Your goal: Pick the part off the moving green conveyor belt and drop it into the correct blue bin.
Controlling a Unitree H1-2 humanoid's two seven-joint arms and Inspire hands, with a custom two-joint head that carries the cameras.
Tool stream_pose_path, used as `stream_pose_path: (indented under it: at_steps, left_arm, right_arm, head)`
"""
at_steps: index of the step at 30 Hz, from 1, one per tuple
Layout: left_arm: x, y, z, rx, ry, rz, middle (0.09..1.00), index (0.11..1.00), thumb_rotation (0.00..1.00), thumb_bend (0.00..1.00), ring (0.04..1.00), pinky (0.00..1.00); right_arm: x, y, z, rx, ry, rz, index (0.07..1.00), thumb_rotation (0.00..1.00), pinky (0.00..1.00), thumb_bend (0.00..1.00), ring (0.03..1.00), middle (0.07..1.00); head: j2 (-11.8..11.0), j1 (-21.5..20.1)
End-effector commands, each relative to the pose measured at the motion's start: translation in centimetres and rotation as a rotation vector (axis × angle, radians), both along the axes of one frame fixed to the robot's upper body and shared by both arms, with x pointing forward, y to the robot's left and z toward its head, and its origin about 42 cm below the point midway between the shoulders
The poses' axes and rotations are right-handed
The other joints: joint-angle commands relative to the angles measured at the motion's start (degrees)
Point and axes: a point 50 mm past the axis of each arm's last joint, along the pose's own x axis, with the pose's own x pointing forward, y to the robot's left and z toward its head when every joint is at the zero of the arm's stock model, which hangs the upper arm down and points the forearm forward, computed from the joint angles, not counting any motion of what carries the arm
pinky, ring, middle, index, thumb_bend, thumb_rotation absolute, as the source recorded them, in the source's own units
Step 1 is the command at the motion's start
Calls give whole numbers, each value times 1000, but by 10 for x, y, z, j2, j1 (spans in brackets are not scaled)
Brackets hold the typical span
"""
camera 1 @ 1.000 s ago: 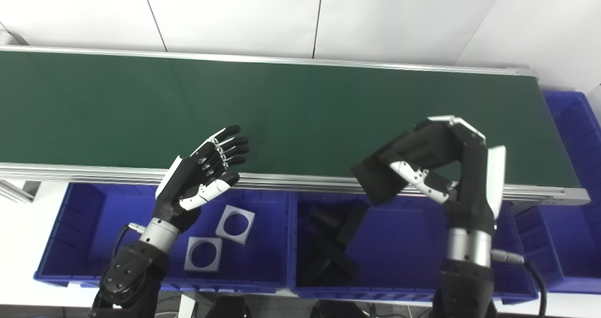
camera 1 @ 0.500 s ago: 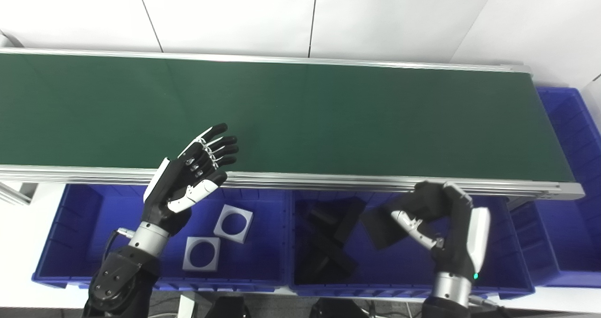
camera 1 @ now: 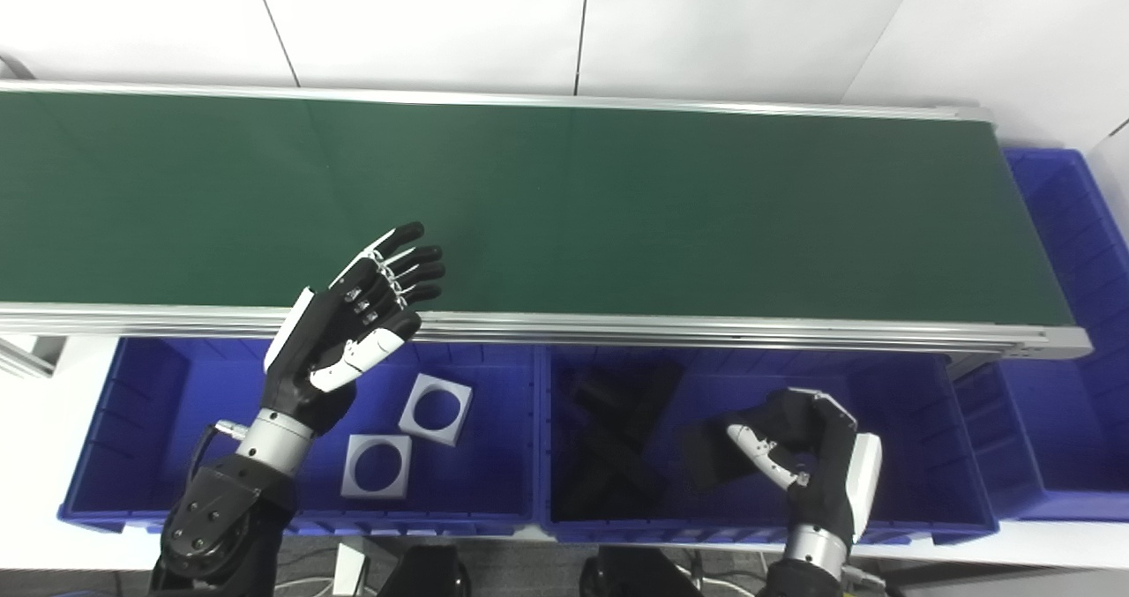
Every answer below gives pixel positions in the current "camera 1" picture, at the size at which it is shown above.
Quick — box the white square ring plate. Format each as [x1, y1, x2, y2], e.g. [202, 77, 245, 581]
[398, 372, 474, 448]
[340, 433, 414, 500]

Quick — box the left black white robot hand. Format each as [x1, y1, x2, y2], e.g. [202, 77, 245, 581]
[262, 221, 447, 437]

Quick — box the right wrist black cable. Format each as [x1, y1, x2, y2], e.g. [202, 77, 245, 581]
[841, 563, 888, 594]

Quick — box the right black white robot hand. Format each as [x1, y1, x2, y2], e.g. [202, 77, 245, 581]
[725, 388, 884, 554]

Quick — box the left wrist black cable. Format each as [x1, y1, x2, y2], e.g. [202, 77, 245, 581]
[188, 420, 250, 494]

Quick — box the blue bin with white plates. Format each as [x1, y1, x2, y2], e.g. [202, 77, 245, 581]
[57, 336, 542, 538]

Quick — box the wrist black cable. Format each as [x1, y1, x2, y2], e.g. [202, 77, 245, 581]
[188, 420, 250, 494]
[841, 563, 888, 594]

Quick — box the blue bin with black parts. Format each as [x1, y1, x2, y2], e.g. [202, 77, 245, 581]
[533, 345, 1001, 547]

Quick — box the empty blue bin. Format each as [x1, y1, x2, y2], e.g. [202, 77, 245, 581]
[951, 147, 1129, 524]

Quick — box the green conveyor belt aluminium frame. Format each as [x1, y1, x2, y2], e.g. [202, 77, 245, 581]
[0, 79, 1095, 377]

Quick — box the black block part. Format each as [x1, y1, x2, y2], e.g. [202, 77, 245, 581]
[550, 421, 673, 524]

